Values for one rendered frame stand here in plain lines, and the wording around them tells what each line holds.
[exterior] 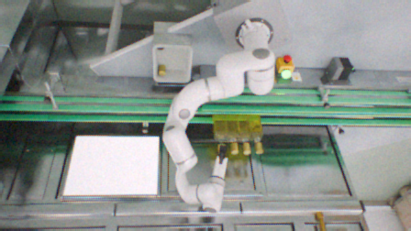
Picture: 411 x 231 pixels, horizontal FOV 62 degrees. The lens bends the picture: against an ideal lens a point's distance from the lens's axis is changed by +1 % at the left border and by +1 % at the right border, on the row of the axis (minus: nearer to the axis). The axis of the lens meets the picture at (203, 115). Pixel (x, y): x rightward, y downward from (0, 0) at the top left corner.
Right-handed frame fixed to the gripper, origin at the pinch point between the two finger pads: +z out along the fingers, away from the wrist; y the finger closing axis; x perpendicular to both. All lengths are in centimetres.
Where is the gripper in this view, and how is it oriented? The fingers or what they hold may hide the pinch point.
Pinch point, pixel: (222, 151)
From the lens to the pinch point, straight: 153.6
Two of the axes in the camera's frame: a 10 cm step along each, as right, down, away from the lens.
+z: 2.0, -7.5, 6.3
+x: -9.7, -2.2, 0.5
